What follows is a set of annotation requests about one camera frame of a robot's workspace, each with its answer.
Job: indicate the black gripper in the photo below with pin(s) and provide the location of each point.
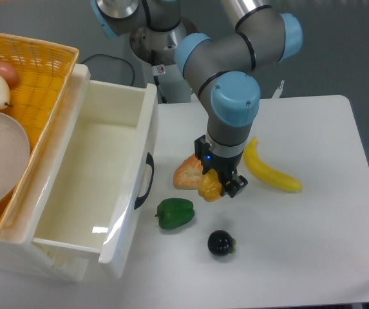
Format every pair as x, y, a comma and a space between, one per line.
226, 167

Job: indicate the white drawer cabinet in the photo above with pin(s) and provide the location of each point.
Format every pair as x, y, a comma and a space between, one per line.
18, 251

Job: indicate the orange toy bread croissant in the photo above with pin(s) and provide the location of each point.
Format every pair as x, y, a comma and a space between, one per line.
189, 174

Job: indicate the silver robot base column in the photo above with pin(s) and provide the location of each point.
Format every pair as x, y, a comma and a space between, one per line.
156, 51

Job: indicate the black drawer handle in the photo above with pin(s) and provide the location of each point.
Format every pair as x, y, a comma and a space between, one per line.
147, 183

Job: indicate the yellow woven basket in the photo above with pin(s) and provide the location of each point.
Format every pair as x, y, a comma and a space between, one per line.
44, 69

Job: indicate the yellow toy banana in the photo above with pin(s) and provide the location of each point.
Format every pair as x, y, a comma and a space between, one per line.
267, 174

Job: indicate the white upper drawer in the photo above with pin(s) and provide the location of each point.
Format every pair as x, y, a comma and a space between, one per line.
90, 209

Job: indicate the green toy pepper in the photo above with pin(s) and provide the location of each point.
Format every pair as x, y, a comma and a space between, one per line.
174, 212

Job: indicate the pink toy peach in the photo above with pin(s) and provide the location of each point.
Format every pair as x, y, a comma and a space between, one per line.
9, 73

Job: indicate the dark purple toy eggplant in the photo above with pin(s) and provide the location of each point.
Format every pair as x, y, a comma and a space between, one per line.
220, 243

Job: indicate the yellow toy pepper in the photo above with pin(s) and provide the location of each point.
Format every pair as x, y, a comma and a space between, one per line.
210, 188

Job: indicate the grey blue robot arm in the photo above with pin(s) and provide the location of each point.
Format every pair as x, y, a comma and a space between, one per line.
219, 72

